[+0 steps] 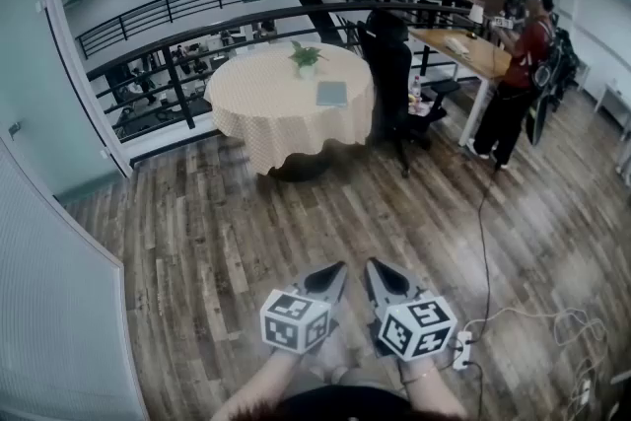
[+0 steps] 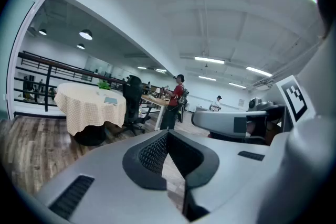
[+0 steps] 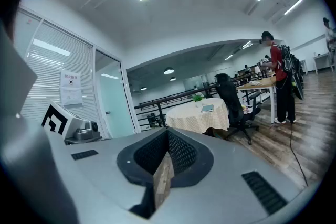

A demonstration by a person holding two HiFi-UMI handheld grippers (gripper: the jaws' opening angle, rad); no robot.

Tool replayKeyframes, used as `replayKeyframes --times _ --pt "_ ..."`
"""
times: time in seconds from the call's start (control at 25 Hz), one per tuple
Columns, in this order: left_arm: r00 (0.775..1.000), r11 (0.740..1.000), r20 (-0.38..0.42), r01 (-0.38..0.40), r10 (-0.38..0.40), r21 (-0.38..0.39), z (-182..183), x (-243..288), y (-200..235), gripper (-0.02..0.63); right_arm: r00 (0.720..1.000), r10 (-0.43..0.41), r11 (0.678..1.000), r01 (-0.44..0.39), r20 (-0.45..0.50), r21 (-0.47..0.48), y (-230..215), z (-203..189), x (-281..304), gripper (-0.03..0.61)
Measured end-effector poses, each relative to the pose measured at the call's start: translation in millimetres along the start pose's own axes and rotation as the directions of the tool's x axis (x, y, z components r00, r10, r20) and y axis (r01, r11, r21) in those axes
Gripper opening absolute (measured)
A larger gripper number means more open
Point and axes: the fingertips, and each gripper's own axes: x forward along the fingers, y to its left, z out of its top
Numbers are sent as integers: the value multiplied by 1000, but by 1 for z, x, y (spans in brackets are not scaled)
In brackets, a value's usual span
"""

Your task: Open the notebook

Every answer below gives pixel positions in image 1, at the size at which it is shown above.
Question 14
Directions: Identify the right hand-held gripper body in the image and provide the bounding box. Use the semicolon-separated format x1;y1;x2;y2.
367;279;458;362

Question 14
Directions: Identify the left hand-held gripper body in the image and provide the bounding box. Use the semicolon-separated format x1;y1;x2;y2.
259;271;349;356

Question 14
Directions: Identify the grey-blue notebook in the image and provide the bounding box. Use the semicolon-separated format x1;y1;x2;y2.
315;80;349;109

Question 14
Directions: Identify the person's left forearm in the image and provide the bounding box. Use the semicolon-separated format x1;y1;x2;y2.
210;349;303;421

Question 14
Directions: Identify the person's right forearm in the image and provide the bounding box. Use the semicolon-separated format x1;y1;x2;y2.
393;357;468;421

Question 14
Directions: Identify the white power strip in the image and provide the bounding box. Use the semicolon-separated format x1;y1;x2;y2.
452;330;474;372

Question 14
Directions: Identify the person's black top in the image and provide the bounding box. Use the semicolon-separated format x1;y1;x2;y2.
278;384;418;421

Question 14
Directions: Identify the black round table base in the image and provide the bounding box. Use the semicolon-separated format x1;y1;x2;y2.
268;147;332;184

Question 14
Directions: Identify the checkered cream tablecloth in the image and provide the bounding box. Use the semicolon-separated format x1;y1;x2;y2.
203;41;377;177

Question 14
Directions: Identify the black office chair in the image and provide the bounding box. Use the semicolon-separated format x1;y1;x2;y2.
356;8;462;179

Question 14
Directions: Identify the potted green plant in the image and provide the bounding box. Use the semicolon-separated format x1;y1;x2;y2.
287;39;330;81

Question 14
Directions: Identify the wooden desk with white legs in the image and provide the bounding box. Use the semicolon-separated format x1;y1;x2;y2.
407;28;514;149

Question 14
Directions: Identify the white frosted partition panel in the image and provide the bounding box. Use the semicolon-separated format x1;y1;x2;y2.
0;137;149;421

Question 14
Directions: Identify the black metal railing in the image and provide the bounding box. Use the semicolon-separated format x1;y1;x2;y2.
74;0;489;144

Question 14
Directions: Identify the white side cabinet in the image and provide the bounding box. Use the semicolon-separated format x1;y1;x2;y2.
593;82;631;174

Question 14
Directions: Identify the black floor cable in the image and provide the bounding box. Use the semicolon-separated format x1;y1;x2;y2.
446;160;509;421

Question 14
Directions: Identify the white tangled cable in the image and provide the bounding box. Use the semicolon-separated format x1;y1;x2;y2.
465;306;612;421

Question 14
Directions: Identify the glass door with frame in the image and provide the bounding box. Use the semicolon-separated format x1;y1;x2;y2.
0;0;134;203

